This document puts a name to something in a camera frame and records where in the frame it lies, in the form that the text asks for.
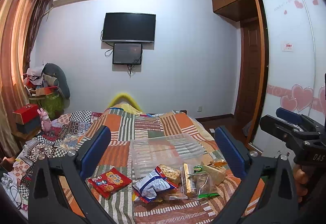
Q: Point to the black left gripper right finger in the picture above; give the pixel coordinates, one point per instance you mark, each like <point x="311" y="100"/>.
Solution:
<point x="278" y="200"/>

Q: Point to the brown wooden door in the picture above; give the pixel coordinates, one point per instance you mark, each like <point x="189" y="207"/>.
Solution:
<point x="249" y="70"/>

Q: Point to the white heart wardrobe door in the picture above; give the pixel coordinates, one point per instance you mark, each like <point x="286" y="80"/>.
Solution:
<point x="295" y="35"/>

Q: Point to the clear plastic storage bin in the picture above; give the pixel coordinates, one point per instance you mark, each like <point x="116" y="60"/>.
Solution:
<point x="172" y="151"/>

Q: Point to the yellow wafer biscuit pack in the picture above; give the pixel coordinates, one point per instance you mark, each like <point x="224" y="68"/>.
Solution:
<point x="217" y="174"/>

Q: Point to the green pea snack bag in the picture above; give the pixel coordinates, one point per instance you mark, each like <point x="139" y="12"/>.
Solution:
<point x="205" y="185"/>

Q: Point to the patchwork striped bed blanket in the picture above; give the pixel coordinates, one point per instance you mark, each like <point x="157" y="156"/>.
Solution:
<point x="123" y="206"/>

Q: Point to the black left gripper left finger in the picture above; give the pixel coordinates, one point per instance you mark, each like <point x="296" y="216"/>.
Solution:
<point x="47" y="201"/>

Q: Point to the long gold biscuit pack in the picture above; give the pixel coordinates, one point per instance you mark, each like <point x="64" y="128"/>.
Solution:
<point x="188" y="182"/>

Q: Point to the green cardboard box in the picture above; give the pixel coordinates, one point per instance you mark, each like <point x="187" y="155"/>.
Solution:
<point x="53" y="103"/>

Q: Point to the grey pillow on pile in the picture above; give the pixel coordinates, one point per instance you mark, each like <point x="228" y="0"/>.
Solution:
<point x="55" y="76"/>

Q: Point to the orange striped curtain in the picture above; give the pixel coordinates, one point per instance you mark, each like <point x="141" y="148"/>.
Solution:
<point x="20" y="23"/>

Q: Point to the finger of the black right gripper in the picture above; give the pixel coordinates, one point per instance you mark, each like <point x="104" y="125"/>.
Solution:
<point x="280" y="128"/>
<point x="289" y="116"/>

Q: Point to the yellow plush headrest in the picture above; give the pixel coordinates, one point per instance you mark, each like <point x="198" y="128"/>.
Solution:
<point x="125" y="102"/>

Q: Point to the red snack packet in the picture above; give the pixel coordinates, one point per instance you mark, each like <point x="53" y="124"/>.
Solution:
<point x="109" y="182"/>

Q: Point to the blue white biscuit bag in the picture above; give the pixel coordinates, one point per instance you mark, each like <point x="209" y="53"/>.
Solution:
<point x="159" y="180"/>

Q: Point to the right human hand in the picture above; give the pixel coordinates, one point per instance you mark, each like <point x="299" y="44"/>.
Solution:
<point x="302" y="175"/>

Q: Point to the black wall television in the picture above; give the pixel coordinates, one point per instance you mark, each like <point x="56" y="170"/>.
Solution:
<point x="129" y="27"/>

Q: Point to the red gift box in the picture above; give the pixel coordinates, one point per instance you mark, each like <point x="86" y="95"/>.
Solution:
<point x="26" y="113"/>

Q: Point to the small black wall monitor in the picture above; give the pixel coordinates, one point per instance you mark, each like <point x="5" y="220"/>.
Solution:
<point x="127" y="53"/>

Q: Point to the pink toy figure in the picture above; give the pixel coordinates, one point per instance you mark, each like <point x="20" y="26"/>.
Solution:
<point x="45" y="120"/>

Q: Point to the checkered patchwork quilt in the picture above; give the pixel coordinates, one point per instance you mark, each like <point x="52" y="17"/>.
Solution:
<point x="40" y="142"/>

